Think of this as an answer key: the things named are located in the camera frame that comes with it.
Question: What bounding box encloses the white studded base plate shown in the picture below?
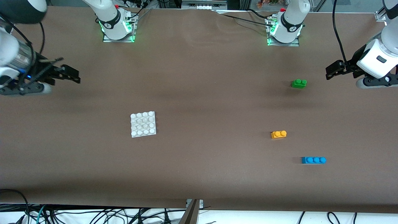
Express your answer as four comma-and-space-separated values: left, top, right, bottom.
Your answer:
130, 111, 157, 138

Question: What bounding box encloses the blue three-stud block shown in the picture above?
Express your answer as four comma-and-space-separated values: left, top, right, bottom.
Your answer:
301, 156, 327, 165

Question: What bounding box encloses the white power strip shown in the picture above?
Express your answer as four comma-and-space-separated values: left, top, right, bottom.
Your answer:
118, 0, 148, 8

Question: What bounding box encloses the grey background device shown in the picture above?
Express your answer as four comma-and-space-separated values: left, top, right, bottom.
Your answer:
181, 0, 228, 10

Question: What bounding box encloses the brown table cover sheet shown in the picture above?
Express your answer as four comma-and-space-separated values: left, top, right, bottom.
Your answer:
0, 6, 398, 213

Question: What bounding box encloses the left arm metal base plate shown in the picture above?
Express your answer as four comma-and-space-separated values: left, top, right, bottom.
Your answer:
266, 15, 300, 47

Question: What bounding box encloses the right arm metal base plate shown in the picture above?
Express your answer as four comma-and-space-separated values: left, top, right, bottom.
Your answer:
103, 12, 138, 43

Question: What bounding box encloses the black cable at power strip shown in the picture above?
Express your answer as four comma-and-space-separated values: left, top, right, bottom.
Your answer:
124, 0, 153, 22

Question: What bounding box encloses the short black base cable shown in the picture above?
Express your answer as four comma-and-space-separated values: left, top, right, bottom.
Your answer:
247, 8, 269, 18

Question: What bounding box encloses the long black base cable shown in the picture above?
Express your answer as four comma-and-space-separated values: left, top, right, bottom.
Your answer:
218, 12, 271, 27

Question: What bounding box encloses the black looped floor cable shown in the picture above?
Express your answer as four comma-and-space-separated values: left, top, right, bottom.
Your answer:
0, 189, 30, 224

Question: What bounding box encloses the teal floor cable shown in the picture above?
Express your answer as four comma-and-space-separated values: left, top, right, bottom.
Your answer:
36, 205, 46, 224

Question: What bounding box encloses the dark metal post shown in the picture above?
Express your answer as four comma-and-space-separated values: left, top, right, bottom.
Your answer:
179, 199, 199, 224

